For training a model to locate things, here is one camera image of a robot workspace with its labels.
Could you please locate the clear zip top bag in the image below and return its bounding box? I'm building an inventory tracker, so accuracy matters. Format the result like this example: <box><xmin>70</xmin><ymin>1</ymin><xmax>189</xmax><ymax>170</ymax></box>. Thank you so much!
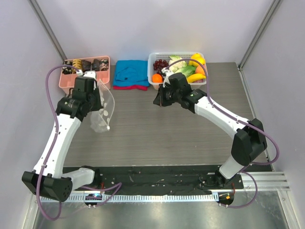
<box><xmin>90</xmin><ymin>80</ymin><xmax>115</xmax><ymax>133</ymax></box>

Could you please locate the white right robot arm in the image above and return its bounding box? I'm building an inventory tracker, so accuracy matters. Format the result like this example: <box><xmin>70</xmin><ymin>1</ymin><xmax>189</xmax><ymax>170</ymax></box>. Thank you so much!
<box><xmin>153</xmin><ymin>73</ymin><xmax>267</xmax><ymax>188</ymax></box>

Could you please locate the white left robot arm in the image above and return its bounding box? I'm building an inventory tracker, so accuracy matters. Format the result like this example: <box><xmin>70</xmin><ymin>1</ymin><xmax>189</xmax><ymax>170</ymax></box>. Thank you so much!
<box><xmin>21</xmin><ymin>76</ymin><xmax>102</xmax><ymax>202</ymax></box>

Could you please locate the yellow banana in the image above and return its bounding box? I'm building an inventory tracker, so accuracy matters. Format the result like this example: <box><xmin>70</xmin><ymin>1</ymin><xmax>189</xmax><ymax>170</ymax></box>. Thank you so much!
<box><xmin>186</xmin><ymin>73</ymin><xmax>206</xmax><ymax>83</ymax></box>

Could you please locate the orange fruit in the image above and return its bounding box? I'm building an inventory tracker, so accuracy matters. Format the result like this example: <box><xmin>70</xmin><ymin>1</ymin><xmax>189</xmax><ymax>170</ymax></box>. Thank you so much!
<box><xmin>152</xmin><ymin>73</ymin><xmax>163</xmax><ymax>83</ymax></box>

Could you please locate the green lettuce leaf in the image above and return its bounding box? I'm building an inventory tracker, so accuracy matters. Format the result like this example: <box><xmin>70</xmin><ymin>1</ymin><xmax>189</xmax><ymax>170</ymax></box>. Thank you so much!
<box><xmin>176</xmin><ymin>65</ymin><xmax>196</xmax><ymax>78</ymax></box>

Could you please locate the magenta folded cloth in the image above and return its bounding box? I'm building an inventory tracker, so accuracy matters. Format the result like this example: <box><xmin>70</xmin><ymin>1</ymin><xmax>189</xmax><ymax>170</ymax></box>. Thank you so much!
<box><xmin>113</xmin><ymin>85</ymin><xmax>148</xmax><ymax>91</ymax></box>

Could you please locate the peach fruit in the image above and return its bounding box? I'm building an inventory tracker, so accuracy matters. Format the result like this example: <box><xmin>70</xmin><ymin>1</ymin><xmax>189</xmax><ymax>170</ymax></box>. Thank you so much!
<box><xmin>195</xmin><ymin>65</ymin><xmax>206</xmax><ymax>75</ymax></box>

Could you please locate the red grape bunch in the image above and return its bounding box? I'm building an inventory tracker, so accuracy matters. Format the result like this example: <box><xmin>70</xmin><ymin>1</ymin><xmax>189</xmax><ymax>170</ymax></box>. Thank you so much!
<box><xmin>153</xmin><ymin>59</ymin><xmax>168</xmax><ymax>72</ymax></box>

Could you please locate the pink divided storage box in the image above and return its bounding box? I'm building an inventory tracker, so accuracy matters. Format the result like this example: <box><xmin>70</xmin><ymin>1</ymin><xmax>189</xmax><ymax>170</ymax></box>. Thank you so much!
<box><xmin>58</xmin><ymin>56</ymin><xmax>111</xmax><ymax>94</ymax></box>

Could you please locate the black roll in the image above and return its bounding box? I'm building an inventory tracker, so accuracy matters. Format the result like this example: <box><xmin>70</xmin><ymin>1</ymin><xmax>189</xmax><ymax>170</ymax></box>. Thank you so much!
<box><xmin>91</xmin><ymin>59</ymin><xmax>101</xmax><ymax>72</ymax></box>

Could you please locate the white plastic basket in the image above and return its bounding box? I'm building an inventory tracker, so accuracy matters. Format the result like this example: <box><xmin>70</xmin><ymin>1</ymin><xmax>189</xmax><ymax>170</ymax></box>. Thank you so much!
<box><xmin>147</xmin><ymin>52</ymin><xmax>207</xmax><ymax>90</ymax></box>

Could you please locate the dark brown roll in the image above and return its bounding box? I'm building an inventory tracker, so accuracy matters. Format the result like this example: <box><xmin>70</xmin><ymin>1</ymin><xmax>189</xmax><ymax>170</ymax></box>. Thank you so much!
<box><xmin>81</xmin><ymin>60</ymin><xmax>92</xmax><ymax>72</ymax></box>

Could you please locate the blue folded cloth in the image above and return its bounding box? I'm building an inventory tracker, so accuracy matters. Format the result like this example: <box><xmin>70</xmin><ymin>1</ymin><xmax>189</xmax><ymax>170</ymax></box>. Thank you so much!
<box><xmin>113</xmin><ymin>60</ymin><xmax>150</xmax><ymax>87</ymax></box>

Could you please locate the pink floral roll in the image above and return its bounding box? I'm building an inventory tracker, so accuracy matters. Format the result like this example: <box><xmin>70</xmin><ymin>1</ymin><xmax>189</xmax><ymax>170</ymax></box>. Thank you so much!
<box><xmin>100</xmin><ymin>59</ymin><xmax>109</xmax><ymax>71</ymax></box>

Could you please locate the dark floral sushi roll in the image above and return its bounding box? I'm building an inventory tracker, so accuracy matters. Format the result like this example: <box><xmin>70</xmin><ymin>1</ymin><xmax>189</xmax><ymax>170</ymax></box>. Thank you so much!
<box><xmin>62</xmin><ymin>61</ymin><xmax>73</xmax><ymax>74</ymax></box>

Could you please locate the yellow striped roll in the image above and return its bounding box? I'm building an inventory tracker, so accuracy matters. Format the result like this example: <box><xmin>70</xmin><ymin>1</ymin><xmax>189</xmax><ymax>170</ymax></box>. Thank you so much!
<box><xmin>72</xmin><ymin>59</ymin><xmax>82</xmax><ymax>70</ymax></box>

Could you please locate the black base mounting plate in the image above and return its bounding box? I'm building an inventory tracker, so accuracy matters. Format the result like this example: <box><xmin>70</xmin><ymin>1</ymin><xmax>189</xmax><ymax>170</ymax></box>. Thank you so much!
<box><xmin>59</xmin><ymin>164</ymin><xmax>245</xmax><ymax>196</ymax></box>

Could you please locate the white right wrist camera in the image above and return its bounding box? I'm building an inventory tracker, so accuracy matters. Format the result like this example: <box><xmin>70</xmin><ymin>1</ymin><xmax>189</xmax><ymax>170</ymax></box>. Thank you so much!
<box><xmin>162</xmin><ymin>68</ymin><xmax>174</xmax><ymax>87</ymax></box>

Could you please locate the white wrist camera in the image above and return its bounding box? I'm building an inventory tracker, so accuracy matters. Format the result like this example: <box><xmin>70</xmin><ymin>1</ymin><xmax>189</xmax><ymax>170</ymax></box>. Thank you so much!
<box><xmin>74</xmin><ymin>70</ymin><xmax>97</xmax><ymax>85</ymax></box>
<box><xmin>162</xmin><ymin>68</ymin><xmax>174</xmax><ymax>87</ymax></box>

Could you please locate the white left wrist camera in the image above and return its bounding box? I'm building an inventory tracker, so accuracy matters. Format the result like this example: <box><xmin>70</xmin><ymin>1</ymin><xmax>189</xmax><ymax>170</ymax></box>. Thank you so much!
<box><xmin>74</xmin><ymin>70</ymin><xmax>97</xmax><ymax>85</ymax></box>

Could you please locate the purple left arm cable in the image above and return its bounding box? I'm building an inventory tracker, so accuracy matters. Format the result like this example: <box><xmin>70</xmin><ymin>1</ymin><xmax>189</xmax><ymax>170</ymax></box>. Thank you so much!
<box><xmin>35</xmin><ymin>65</ymin><xmax>84</xmax><ymax>220</ymax></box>

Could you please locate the white slotted cable duct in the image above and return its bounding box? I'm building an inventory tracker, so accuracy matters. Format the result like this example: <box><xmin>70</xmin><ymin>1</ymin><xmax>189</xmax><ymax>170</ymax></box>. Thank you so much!
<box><xmin>40</xmin><ymin>193</ymin><xmax>220</xmax><ymax>203</ymax></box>

